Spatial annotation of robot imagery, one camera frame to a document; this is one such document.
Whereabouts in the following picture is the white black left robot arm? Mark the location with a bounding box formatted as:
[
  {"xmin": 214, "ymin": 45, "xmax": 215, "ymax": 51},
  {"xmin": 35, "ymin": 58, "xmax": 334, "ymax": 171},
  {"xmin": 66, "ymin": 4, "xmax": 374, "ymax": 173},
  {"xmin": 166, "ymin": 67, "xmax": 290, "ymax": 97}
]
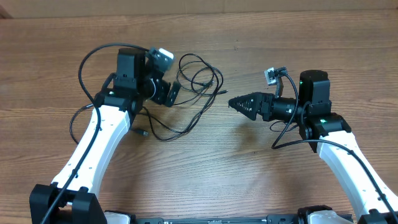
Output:
[{"xmin": 29, "ymin": 43, "xmax": 179, "ymax": 223}]

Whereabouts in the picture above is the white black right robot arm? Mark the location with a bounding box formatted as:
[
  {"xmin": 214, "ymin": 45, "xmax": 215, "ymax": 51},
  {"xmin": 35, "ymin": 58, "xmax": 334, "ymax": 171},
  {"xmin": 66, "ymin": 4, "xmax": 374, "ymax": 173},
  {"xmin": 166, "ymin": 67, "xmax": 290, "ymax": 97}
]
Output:
[{"xmin": 228, "ymin": 67, "xmax": 397, "ymax": 223}]

